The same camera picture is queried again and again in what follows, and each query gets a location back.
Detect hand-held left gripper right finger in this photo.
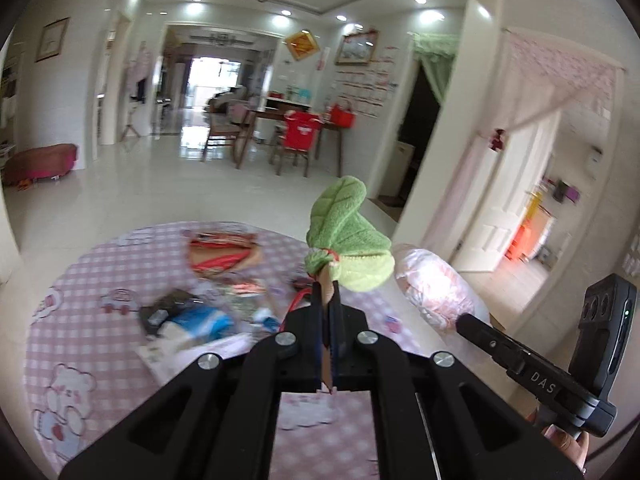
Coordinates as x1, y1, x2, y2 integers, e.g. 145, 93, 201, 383
331, 281, 587, 480

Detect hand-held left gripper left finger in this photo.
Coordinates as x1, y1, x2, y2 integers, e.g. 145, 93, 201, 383
59, 280, 328, 480

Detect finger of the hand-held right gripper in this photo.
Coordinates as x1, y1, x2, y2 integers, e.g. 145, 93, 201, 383
455, 312, 525, 372

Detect green leaf plush toy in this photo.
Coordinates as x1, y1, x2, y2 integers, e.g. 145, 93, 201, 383
304, 176, 393, 395

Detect red and brown paper bag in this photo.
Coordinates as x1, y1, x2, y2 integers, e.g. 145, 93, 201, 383
187, 230, 261, 276

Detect black snack packet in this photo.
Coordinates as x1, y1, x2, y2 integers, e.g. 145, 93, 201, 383
139, 290, 201, 336

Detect person's right hand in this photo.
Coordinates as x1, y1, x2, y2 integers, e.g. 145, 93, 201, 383
540, 422, 590, 476

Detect red plastic strip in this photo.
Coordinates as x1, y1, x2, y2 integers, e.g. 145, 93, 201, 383
287, 287, 313, 322

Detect silver printed wrapper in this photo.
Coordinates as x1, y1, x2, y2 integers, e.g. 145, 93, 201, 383
215, 280, 281, 333

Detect clear plastic bag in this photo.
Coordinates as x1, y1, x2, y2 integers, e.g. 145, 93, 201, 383
394, 244, 488, 333

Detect blue and white packet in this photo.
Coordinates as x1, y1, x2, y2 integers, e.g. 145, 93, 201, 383
160, 305, 236, 351

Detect white panel door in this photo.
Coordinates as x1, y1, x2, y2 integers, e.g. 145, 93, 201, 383
455, 110, 561, 273

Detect white paper sheet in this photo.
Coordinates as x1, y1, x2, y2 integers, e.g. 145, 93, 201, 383
137, 332, 261, 386

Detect wooden chair with cover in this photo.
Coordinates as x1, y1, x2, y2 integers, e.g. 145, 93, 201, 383
270, 112, 322, 178

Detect white cabinet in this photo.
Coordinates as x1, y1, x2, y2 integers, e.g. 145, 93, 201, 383
390, 140, 417, 198

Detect red chair cover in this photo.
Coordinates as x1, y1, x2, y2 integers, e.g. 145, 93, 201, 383
282, 112, 322, 152

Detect red basket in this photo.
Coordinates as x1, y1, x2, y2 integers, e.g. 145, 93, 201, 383
327, 101, 358, 128

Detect wooden dining table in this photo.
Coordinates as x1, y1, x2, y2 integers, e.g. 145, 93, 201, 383
235, 105, 358, 171

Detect white sideboard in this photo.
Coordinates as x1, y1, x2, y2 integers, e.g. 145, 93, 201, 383
265, 91, 315, 112

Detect pink checked cartoon mat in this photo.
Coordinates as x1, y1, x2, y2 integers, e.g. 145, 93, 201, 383
25, 220, 493, 480

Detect grey sofa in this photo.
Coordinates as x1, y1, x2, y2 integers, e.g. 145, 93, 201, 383
207, 85, 251, 116

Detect wooden tripod stand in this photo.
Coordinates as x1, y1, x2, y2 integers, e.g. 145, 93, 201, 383
119, 105, 143, 143

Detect framed landscape picture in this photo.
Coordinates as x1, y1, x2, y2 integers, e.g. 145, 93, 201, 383
334, 30, 378, 67

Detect pink net curtain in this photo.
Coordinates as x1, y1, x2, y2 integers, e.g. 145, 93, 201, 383
450, 30, 618, 261

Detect green door curtain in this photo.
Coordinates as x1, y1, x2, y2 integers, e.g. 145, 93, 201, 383
407, 32, 461, 106

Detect hanging pink clothes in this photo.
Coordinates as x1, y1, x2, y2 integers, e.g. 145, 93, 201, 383
125, 45, 153, 101

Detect pink upholstered bench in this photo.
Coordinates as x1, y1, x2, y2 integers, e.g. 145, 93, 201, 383
2, 143, 80, 186

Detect rows of wall certificates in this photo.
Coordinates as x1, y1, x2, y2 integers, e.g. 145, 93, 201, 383
335, 45, 401, 121

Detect red diamond wall decoration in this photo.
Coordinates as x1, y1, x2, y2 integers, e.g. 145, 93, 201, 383
284, 30, 321, 62

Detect small framed wall picture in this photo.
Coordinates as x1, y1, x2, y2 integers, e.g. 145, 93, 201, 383
34, 16, 71, 63

